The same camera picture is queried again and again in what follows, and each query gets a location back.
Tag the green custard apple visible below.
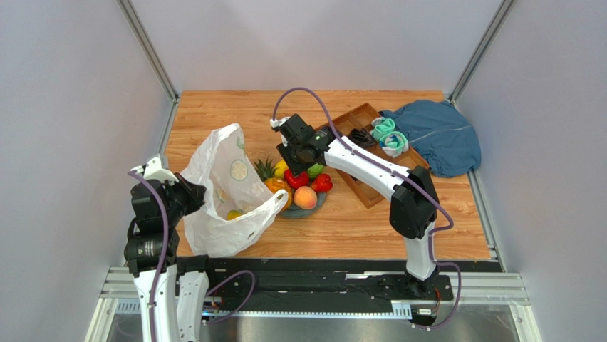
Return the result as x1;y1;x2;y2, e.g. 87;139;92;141
306;163;325;180

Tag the black rolled sock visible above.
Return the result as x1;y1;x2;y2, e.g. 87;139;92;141
348;128;377;150

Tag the peach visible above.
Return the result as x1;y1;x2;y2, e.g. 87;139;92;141
293;186;318;210

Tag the red bell pepper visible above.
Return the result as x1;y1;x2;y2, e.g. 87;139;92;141
310;173;333;193
284;169;309;190

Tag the white teal rolled sock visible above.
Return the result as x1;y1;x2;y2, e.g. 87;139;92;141
378;131;409;158

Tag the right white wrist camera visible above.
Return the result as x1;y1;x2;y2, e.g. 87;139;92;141
269;116;290;146

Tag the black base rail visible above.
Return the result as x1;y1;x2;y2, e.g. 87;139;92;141
127;256;504;328

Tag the left aluminium frame post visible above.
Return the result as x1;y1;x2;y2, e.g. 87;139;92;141
117;0;180;103

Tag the yellow green papaya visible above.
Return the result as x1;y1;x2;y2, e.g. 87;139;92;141
225;210;244;221

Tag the wooden compartment tray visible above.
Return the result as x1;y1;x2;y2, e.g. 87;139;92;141
333;103;430;208

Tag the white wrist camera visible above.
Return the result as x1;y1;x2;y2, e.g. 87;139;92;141
130;153;179;185
269;116;290;146

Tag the right aluminium frame post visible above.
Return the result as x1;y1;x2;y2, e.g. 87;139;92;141
447;0;517;105

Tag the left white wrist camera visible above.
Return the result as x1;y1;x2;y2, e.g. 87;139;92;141
130;153;179;185

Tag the grey plate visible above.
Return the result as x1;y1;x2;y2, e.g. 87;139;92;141
279;192;327;219

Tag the mint green rolled sock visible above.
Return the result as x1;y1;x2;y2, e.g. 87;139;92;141
370;117;395;141

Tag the yellow mango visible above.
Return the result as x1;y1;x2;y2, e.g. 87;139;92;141
273;160;289;179

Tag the aluminium frame post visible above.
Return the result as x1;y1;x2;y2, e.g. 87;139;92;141
117;0;180;103
447;0;517;105

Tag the white plastic bag lemon print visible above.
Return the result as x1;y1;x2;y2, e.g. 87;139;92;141
181;123;288;258

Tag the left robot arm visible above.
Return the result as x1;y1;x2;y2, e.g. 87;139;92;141
124;170;209;341

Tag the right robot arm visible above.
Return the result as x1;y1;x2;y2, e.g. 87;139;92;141
270;114;438;296

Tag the blue garment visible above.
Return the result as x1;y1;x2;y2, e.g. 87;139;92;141
380;100;482;178

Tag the pineapple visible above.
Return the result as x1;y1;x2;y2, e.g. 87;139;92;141
254;158;293;212

